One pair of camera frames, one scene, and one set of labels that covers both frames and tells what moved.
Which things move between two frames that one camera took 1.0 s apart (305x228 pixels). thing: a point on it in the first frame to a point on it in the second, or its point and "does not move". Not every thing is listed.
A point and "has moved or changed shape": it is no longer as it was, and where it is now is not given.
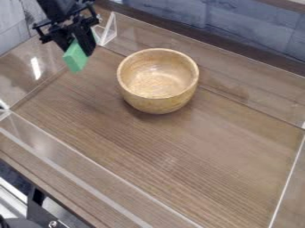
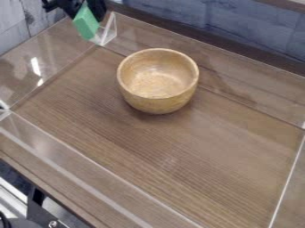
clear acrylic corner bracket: [103, 34] does not move
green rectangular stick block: [73, 58] has moved or changed shape
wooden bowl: [157, 79] does not move
